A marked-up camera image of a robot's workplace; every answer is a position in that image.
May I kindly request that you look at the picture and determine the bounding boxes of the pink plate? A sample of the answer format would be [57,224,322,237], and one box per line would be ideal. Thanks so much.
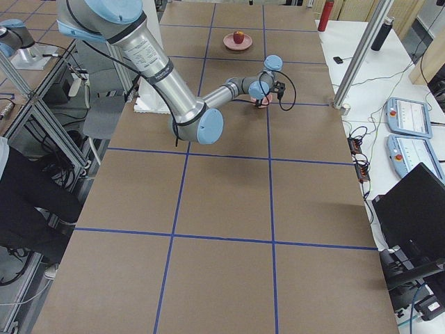
[223,33,253,51]

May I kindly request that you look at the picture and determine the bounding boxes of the far blue teach pendant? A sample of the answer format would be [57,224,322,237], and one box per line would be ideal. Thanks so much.
[385,97,432,138]

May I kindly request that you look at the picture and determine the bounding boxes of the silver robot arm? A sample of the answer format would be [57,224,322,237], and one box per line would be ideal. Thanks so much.
[1,19,35,57]
[56,1,285,145]

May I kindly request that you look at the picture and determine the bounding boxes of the aluminium frame post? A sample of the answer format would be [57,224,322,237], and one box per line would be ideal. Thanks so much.
[332,0,394,116]

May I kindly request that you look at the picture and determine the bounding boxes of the blue teach pendant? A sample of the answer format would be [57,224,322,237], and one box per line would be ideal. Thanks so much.
[385,97,432,138]
[387,134,444,181]

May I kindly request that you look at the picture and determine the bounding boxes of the orange black power strip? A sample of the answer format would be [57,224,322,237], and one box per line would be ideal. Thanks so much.
[347,136,371,184]

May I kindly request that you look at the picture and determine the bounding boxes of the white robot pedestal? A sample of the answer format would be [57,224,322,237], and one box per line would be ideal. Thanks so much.
[133,80,170,114]

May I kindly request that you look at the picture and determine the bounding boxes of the red yellow apple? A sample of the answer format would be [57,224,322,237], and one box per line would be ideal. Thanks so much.
[232,30,245,45]

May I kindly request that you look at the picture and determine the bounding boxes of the small black square device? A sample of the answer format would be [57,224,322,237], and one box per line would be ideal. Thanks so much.
[333,56,343,64]

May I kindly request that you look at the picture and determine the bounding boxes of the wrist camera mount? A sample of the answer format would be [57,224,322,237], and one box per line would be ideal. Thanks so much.
[271,81,286,101]

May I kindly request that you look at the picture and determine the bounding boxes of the near blue teach pendant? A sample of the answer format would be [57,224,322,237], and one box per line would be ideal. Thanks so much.
[387,134,444,181]

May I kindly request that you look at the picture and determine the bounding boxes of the standing person black trousers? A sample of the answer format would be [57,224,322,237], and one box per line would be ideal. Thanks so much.
[1,137,82,280]

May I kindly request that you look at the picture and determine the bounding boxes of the pink bowl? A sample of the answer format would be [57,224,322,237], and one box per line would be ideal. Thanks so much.
[250,94,273,109]

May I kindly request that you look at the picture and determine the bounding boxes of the red water bottle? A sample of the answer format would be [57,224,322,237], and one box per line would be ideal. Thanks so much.
[317,0,334,32]

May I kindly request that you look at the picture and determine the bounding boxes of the black water bottle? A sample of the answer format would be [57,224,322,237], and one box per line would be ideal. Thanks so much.
[371,16,395,51]

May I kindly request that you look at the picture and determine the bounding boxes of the black laptop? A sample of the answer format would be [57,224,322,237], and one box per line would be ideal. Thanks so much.
[372,163,444,260]

